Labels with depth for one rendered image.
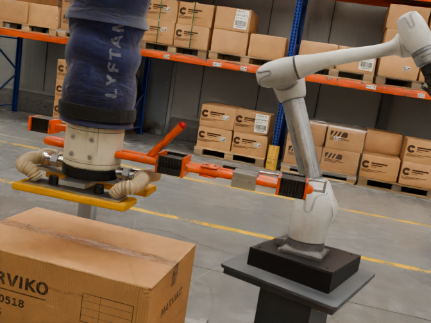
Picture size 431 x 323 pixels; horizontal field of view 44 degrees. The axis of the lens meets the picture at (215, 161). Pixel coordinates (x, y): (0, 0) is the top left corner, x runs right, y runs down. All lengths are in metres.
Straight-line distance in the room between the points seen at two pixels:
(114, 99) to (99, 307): 0.57
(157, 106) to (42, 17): 2.60
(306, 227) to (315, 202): 0.11
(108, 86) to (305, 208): 1.02
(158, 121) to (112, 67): 8.91
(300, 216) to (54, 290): 1.05
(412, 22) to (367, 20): 7.75
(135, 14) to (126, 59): 0.13
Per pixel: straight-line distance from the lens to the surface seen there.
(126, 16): 1.50
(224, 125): 8.79
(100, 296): 1.48
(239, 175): 1.48
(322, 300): 2.03
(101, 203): 1.48
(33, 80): 11.61
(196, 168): 1.50
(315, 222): 2.16
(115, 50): 1.50
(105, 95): 1.49
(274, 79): 2.24
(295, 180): 1.46
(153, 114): 10.42
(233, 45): 8.74
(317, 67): 2.22
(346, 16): 9.93
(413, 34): 2.17
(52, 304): 1.56
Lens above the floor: 1.53
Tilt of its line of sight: 10 degrees down
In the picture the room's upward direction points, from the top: 9 degrees clockwise
